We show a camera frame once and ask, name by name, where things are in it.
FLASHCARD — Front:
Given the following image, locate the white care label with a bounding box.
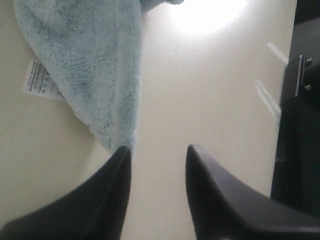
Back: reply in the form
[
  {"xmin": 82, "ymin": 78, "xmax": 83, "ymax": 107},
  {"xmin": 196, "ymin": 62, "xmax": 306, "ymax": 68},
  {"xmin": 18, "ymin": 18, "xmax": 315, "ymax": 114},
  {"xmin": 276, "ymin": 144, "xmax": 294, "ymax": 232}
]
[{"xmin": 22, "ymin": 60, "xmax": 66, "ymax": 102}]

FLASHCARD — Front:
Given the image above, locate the light blue terry towel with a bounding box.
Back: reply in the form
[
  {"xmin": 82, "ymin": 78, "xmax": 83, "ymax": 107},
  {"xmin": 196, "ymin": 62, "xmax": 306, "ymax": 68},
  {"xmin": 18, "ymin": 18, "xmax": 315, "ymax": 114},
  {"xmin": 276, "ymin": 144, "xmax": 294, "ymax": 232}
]
[{"xmin": 14, "ymin": 0, "xmax": 186, "ymax": 161}]

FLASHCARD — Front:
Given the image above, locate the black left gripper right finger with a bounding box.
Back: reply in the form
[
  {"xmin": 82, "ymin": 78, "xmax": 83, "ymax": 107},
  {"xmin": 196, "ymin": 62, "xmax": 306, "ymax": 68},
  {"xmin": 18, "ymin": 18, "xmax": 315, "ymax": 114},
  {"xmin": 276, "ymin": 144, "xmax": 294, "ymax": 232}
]
[{"xmin": 185, "ymin": 144, "xmax": 320, "ymax": 240}]

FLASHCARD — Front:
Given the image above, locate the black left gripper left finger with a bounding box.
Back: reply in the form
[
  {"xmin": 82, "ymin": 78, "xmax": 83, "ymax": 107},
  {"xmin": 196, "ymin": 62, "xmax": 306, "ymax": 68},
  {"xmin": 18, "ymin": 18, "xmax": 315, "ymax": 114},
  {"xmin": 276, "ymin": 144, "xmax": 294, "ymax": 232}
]
[{"xmin": 0, "ymin": 146, "xmax": 132, "ymax": 240}]

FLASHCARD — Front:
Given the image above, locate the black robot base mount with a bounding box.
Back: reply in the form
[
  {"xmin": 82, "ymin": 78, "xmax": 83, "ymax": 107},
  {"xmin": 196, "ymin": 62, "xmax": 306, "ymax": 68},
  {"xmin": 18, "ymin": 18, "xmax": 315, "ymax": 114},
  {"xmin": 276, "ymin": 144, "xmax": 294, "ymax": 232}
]
[{"xmin": 271, "ymin": 0, "xmax": 320, "ymax": 216}]

